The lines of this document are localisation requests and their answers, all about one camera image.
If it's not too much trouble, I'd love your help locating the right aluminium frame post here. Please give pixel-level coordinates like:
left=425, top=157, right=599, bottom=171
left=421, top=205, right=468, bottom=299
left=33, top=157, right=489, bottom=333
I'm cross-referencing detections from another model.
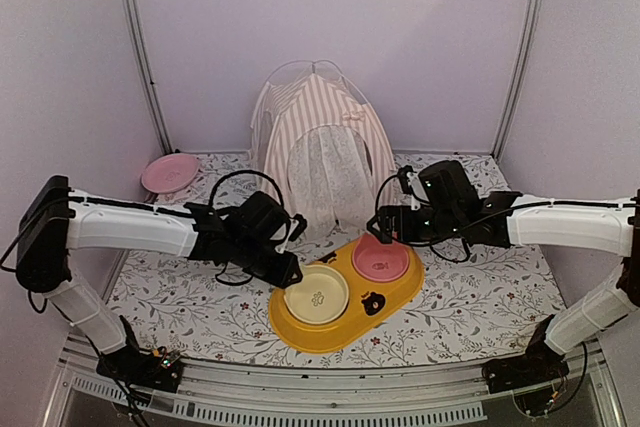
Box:
left=491, top=0, right=543, bottom=163

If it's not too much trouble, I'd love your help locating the yellow double bowl holder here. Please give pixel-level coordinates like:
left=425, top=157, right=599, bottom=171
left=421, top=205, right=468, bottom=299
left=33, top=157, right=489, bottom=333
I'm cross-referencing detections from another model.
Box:
left=269, top=235, right=426, bottom=354

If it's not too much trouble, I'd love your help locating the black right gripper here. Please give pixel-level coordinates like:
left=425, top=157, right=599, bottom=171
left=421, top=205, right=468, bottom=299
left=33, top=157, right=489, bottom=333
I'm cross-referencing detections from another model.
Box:
left=367, top=205, right=463, bottom=244

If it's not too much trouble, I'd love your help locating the striped pet tent fabric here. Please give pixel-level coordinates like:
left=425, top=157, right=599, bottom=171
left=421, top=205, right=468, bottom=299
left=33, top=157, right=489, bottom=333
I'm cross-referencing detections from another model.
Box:
left=250, top=73, right=396, bottom=240

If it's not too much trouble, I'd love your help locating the pink bowl behind tent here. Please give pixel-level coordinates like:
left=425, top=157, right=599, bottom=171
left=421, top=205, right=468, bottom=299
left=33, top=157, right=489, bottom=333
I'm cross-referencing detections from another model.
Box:
left=141, top=153, right=200, bottom=194

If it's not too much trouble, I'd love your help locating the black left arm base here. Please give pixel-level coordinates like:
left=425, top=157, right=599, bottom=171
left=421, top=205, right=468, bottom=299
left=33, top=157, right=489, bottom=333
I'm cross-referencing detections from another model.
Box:
left=96, top=315, right=184, bottom=393

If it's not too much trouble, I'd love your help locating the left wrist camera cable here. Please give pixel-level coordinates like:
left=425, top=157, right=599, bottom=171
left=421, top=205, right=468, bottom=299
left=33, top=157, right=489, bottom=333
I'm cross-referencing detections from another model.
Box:
left=207, top=169, right=286, bottom=228

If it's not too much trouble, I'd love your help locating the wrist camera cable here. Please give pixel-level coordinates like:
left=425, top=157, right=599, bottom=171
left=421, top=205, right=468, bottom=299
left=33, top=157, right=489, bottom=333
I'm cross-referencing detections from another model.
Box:
left=207, top=169, right=286, bottom=228
left=373, top=165, right=474, bottom=264

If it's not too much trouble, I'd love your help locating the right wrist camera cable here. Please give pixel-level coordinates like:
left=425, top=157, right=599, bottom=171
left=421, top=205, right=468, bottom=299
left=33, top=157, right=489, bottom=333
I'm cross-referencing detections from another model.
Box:
left=373, top=165, right=474, bottom=264

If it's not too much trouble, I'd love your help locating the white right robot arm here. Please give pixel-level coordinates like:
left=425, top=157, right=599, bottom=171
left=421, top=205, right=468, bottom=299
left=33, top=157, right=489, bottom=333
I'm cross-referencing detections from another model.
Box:
left=367, top=160, right=639, bottom=383

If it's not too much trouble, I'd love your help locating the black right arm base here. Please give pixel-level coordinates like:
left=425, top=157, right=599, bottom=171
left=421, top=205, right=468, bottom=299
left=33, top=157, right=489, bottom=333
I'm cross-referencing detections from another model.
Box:
left=482, top=315, right=569, bottom=393

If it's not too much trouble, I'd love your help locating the pink cat-ear pet bowl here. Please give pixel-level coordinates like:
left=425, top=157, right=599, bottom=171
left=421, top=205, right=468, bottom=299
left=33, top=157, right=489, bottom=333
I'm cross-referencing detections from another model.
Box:
left=352, top=234, right=410, bottom=283

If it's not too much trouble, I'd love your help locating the front aluminium rail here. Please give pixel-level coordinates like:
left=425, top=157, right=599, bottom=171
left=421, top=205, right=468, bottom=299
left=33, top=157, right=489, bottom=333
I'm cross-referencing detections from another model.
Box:
left=43, top=334, right=627, bottom=426

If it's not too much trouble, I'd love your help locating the aluminium frame post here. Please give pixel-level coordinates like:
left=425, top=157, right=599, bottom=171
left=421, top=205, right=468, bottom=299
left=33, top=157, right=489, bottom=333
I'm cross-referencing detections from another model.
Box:
left=122, top=0, right=174, bottom=154
left=491, top=0, right=543, bottom=163

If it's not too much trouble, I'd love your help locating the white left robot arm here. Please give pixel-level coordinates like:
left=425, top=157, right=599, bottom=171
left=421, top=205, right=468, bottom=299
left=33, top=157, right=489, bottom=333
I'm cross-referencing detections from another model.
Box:
left=1, top=176, right=307, bottom=381

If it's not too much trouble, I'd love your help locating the left aluminium frame post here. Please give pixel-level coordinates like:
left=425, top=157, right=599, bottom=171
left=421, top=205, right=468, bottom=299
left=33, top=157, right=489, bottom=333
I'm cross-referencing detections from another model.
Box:
left=122, top=0, right=174, bottom=154

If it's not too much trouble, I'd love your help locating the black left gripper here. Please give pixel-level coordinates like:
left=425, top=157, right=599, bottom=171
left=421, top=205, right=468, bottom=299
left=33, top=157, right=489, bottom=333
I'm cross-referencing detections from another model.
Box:
left=232, top=237, right=303, bottom=289

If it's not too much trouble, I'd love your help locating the cream cat-ear pet bowl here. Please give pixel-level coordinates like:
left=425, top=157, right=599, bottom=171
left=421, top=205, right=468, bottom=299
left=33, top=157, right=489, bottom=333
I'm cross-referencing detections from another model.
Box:
left=284, top=264, right=350, bottom=325

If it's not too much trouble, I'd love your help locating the white flexible tent pole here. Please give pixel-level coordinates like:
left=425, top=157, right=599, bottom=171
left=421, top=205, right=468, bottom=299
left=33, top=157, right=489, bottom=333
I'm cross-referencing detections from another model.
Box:
left=250, top=59, right=315, bottom=133

